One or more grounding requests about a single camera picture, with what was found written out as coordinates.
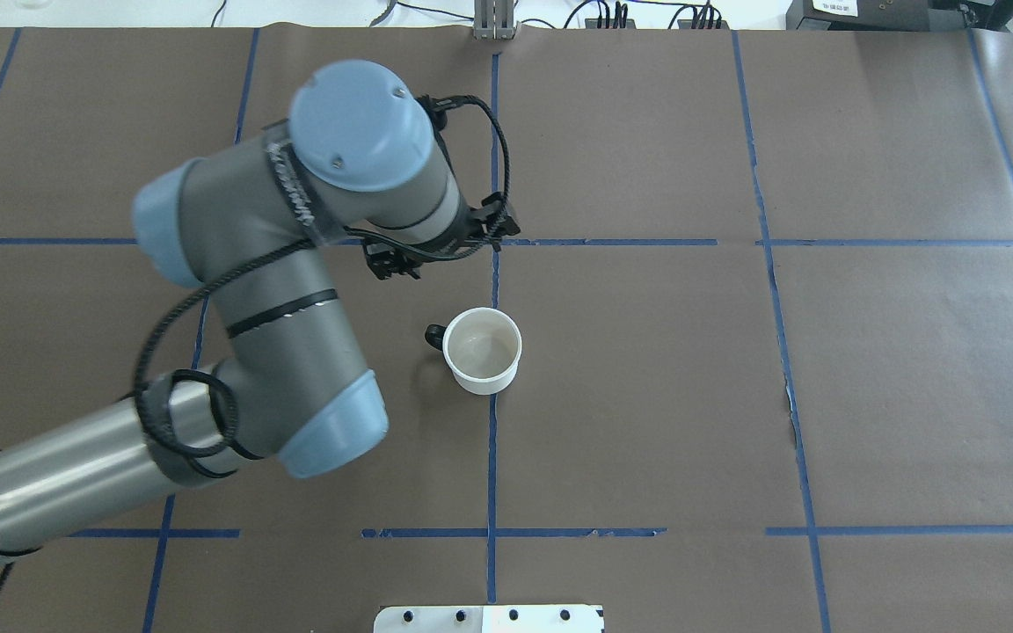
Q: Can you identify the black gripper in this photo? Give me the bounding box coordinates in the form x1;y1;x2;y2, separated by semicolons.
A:
368;206;486;264

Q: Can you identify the white smiley mug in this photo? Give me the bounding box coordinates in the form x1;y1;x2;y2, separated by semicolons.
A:
425;306;523;396

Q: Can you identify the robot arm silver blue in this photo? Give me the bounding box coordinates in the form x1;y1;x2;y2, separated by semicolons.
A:
0;60;518;568

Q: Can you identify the black computer box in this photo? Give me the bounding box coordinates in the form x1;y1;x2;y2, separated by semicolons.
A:
784;1;994;33

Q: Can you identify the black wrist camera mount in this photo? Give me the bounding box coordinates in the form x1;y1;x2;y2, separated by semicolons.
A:
466;191;521;252

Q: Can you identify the aluminium frame post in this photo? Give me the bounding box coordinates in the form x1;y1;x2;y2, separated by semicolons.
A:
471;0;518;41

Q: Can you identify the white camera mast pillar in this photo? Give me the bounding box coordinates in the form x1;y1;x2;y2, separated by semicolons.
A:
373;604;606;632

